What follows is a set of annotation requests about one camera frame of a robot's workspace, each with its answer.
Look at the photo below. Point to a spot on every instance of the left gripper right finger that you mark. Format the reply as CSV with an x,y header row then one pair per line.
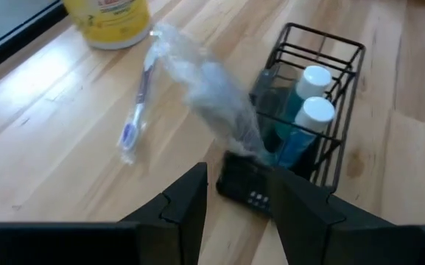
x,y
304,221

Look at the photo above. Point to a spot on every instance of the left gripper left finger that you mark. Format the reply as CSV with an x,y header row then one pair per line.
x,y
190,213

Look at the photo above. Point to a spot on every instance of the blue mouthwash bottle white cap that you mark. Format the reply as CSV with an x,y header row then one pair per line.
x,y
313,114
313,81

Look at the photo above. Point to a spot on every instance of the black aluminium table frame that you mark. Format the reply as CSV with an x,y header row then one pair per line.
x,y
13,40

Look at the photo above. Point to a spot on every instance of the yellow white disinfecting wipes canister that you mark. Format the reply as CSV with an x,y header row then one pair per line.
x,y
112,25

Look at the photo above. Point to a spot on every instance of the translucent grey caddy cup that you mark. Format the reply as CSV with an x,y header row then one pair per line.
x,y
267,88

